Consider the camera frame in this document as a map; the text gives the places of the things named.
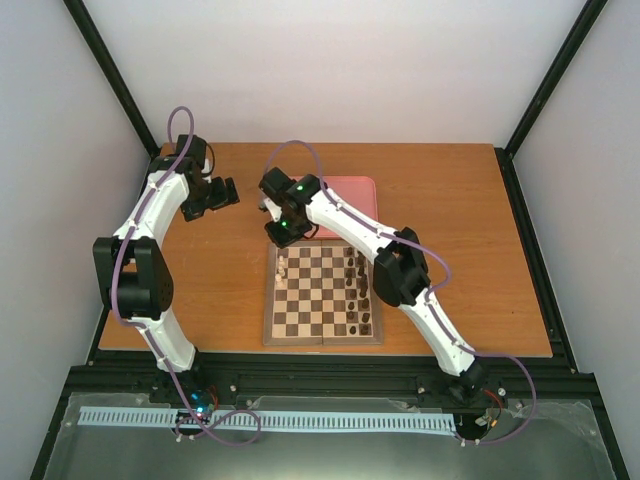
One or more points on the wooden chess board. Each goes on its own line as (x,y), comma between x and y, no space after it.
(312,308)

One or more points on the black corner post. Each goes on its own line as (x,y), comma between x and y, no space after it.
(98,48)
(573,41)

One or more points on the left black corner post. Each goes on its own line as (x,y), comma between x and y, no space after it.
(98,48)

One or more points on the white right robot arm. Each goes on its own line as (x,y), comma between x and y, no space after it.
(400,271)

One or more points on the right black corner post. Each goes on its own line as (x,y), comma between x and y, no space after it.
(573,41)

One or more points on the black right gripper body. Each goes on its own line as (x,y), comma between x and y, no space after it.
(290,231)

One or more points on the black aluminium frame rail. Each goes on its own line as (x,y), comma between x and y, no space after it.
(237,378)

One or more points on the dark chess king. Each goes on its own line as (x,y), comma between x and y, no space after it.
(363,280)

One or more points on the light blue slotted cable duct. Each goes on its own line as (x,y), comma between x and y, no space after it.
(271,421)

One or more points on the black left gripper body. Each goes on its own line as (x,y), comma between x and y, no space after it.
(206,198)

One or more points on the pink plastic tray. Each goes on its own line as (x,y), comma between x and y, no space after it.
(358,192)

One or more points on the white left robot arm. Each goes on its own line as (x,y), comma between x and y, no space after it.
(134,279)

